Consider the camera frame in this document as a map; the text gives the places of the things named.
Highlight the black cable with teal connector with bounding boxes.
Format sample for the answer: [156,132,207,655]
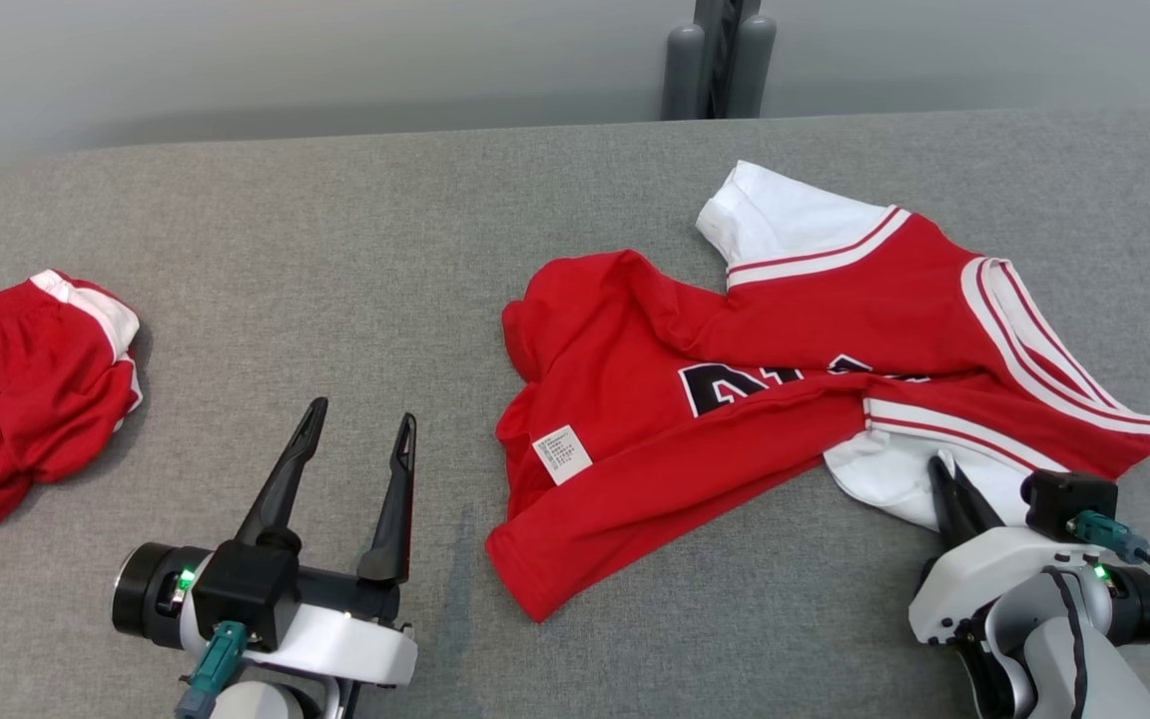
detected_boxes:
[1067,511,1150,588]
[174,621,249,719]

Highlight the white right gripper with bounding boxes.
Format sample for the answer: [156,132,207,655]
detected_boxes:
[909,451,1085,645]

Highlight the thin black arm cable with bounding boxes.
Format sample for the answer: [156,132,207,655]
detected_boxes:
[1042,565,1090,719]

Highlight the grey metal partition post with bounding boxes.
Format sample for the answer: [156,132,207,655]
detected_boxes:
[662,0,778,121]

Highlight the red shorts with white stripes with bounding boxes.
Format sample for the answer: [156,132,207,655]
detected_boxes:
[0,270,144,553]

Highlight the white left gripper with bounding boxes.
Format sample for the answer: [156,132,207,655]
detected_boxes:
[236,397,418,688]

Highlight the red jersey with white sleeves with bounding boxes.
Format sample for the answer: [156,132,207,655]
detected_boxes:
[485,160,1150,622]

